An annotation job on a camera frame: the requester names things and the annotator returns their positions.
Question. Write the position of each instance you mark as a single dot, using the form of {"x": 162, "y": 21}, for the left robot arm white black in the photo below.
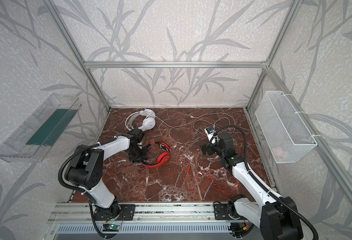
{"x": 83, "y": 170}

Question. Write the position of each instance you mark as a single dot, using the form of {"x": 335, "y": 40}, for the clear plastic wall tray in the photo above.
{"x": 31, "y": 142}

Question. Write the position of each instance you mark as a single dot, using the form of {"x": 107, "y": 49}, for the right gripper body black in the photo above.
{"x": 207, "y": 148}

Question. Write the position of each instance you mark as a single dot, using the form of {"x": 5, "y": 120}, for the red black headphones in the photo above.
{"x": 161, "y": 159}

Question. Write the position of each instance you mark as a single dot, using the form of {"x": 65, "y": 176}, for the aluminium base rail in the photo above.
{"x": 145, "y": 212}

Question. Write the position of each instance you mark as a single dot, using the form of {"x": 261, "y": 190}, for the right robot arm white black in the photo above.
{"x": 276, "y": 217}

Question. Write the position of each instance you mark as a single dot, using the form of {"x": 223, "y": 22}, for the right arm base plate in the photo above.
{"x": 221, "y": 211}

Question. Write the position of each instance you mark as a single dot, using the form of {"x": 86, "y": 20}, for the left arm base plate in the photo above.
{"x": 124, "y": 212}

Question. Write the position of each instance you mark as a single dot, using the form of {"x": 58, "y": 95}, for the pink object in basket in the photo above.
{"x": 279, "y": 152}

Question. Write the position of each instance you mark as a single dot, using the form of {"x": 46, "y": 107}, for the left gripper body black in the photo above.
{"x": 138, "y": 154}

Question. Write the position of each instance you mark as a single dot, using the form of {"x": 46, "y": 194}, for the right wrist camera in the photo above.
{"x": 210, "y": 132}

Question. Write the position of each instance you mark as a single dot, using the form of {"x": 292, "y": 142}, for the white headphones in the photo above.
{"x": 148, "y": 123}

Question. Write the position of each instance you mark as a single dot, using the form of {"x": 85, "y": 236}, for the white wire mesh basket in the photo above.
{"x": 283, "y": 127}

